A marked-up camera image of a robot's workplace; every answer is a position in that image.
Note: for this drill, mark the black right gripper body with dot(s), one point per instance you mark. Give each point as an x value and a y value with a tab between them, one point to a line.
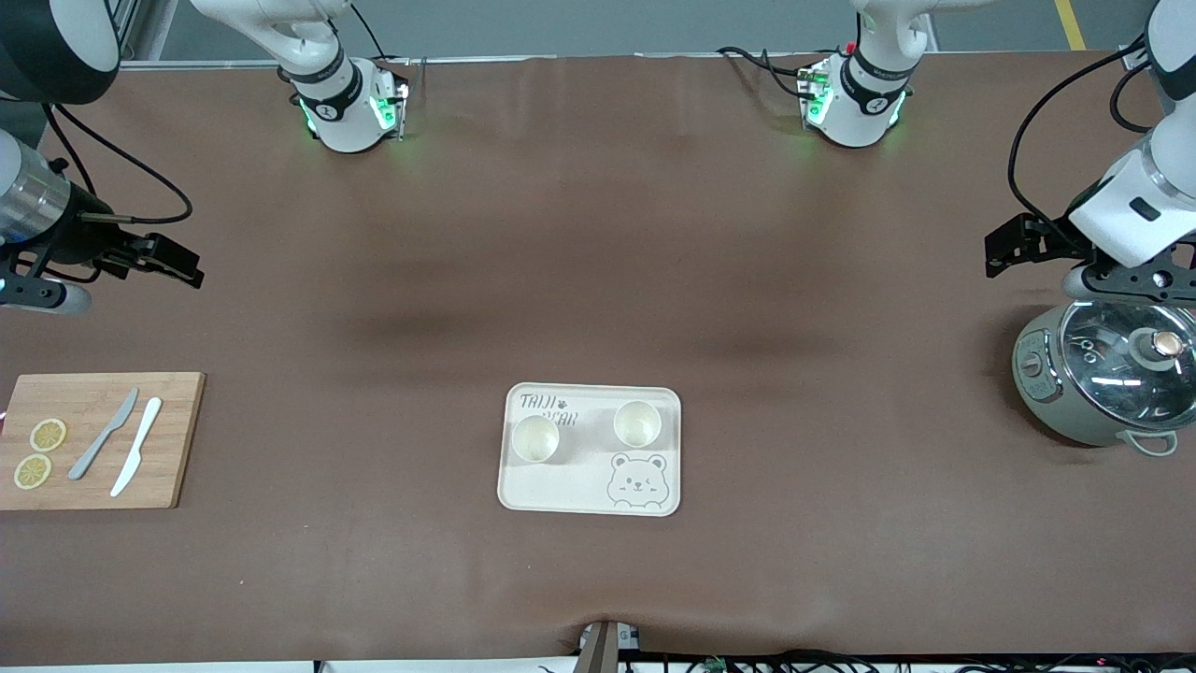
86	239

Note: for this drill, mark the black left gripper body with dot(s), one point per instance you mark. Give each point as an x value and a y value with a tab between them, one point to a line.
1054	235

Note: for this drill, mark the white IKEA cup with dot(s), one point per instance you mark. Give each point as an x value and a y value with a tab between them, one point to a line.
534	439
637	423

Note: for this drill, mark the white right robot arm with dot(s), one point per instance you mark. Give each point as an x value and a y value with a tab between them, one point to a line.
341	103

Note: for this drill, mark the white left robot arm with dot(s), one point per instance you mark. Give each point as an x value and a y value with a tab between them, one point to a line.
1131	201

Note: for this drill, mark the glass pot lid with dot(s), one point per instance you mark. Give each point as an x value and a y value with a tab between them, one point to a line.
1112	365

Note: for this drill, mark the grey pot with glass lid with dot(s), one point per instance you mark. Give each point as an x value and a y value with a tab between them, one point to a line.
1042	393

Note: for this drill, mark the wooden cutting board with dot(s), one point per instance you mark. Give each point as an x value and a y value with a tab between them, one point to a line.
173	439

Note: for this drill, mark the grey plastic knife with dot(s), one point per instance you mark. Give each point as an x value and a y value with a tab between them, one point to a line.
103	436

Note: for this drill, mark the white plastic knife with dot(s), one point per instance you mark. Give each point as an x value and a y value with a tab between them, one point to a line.
137	449

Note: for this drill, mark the lemon slice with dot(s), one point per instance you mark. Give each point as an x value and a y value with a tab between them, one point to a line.
48	435
33	471

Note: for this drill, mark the cream tray with bear print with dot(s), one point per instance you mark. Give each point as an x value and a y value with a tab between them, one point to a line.
645	491

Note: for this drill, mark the metal table edge clamp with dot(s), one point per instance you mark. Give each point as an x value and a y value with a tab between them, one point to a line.
605	645

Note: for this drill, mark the aluminium frame strut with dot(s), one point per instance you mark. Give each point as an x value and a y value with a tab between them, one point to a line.
131	28

